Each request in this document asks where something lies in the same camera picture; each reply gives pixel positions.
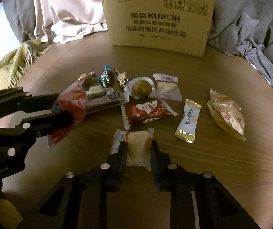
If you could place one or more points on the round yellow pastry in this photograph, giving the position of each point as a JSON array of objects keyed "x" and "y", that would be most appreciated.
[{"x": 140, "y": 87}]

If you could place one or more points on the clear sandwich cake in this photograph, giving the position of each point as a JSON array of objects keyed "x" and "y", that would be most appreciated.
[{"x": 139, "y": 146}]

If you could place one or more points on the dark clear snack packet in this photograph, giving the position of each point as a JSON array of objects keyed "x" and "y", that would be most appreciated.
[{"x": 107, "y": 101}]

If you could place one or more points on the yellow fringed blanket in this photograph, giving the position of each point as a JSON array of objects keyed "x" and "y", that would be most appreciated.
[{"x": 14, "y": 65}]

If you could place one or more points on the gold pastry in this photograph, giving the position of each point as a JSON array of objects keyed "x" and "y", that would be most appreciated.
[{"x": 227, "y": 114}]

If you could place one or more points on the grey cloth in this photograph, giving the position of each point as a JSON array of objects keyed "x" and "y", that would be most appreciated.
[{"x": 245, "y": 28}]

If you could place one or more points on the gold foil candy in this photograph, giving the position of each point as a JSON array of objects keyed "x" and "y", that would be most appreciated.
[{"x": 122, "y": 78}]

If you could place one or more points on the red crinkled snack bag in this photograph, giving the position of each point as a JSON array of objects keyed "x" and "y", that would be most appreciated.
[{"x": 74, "y": 100}]

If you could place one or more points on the pale green candy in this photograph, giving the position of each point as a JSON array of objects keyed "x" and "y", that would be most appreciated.
[{"x": 98, "y": 91}]

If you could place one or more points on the purple foil candy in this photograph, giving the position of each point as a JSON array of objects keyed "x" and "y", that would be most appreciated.
[{"x": 85, "y": 78}]

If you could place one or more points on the red wrapped snack pack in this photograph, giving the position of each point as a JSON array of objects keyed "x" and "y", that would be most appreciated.
[{"x": 139, "y": 114}]

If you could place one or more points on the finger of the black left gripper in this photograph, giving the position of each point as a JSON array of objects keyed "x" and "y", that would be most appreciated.
[
  {"x": 16, "y": 99},
  {"x": 34, "y": 127}
]

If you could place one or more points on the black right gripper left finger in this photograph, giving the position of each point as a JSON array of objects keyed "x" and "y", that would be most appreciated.
[{"x": 115, "y": 172}]

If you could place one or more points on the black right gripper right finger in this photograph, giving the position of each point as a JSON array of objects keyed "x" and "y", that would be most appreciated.
[{"x": 159, "y": 165}]

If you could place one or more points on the brown cardboard box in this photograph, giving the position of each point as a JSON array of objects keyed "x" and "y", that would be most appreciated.
[{"x": 180, "y": 26}]

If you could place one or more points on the white pink snack packet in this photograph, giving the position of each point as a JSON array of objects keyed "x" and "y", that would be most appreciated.
[{"x": 167, "y": 88}]

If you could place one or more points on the white gold candy bar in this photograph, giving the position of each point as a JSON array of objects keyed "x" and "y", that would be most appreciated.
[{"x": 188, "y": 124}]

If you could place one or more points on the white cloth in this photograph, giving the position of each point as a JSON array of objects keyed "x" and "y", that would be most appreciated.
[{"x": 63, "y": 21}]

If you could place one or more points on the blue foil candy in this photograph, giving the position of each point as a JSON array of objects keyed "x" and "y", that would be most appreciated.
[{"x": 106, "y": 77}]

